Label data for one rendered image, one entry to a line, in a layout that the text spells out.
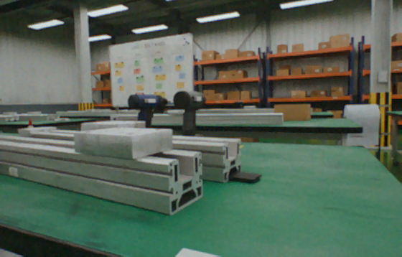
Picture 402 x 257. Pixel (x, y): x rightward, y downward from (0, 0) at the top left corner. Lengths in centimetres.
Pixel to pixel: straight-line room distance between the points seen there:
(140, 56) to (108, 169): 382
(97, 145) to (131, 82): 384
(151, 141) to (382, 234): 37
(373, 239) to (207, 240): 21
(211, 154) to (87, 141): 26
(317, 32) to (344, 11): 108
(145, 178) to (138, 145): 6
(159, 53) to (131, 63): 55
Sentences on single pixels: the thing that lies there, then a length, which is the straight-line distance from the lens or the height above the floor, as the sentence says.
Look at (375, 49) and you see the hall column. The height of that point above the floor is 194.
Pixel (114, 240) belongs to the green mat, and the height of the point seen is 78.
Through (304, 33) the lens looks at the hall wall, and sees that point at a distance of 1133.
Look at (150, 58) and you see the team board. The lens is 416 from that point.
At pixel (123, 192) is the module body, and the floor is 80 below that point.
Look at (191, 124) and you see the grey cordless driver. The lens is 86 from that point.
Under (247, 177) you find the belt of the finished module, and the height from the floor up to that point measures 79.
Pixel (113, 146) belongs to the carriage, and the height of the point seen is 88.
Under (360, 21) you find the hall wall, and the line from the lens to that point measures 1142.
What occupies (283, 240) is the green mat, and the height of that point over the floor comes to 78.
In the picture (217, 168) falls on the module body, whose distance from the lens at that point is 59.
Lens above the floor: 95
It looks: 4 degrees down
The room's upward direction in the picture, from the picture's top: 1 degrees counter-clockwise
